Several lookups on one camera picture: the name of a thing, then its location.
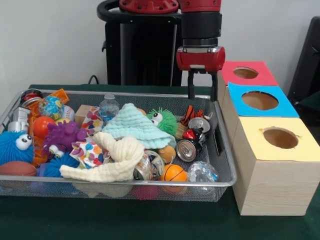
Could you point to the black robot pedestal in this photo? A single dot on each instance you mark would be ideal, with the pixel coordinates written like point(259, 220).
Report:
point(150, 50)

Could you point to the cream waffle cloth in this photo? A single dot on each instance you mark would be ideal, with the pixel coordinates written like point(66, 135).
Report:
point(120, 152)

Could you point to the mint waffle cloth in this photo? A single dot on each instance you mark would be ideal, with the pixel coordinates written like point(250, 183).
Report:
point(135, 125)

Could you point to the wooden box with three holes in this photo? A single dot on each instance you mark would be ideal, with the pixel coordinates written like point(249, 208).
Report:
point(275, 190)

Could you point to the green spiky monster toy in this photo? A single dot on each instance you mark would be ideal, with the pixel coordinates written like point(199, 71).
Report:
point(166, 120)

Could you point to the black panel on stand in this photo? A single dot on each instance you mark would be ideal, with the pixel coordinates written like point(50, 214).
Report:
point(307, 62)

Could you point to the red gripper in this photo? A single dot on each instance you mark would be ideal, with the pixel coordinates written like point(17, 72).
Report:
point(200, 60)

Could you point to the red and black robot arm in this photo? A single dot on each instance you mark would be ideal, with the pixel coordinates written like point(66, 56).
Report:
point(201, 25)

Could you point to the silver mesh bin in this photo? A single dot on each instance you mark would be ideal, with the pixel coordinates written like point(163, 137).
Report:
point(200, 192)

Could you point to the brown toy football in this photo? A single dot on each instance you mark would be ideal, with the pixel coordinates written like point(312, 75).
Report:
point(16, 168)

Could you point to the blue green globe ball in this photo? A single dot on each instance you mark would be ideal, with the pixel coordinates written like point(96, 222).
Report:
point(51, 107)

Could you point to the dark green tablecloth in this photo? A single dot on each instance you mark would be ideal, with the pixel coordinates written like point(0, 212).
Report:
point(125, 220)
point(311, 100)

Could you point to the orange toy basketball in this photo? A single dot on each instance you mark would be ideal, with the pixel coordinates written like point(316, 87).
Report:
point(173, 172)

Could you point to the striped tiger plush toy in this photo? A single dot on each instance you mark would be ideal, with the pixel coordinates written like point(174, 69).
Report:
point(188, 116)

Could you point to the silver drink can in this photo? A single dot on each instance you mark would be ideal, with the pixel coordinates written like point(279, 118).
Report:
point(187, 150)

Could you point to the blue spiky ball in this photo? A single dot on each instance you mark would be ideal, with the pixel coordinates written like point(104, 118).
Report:
point(10, 150)

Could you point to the purple spiky monster toy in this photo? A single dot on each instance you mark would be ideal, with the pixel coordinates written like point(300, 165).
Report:
point(65, 133)

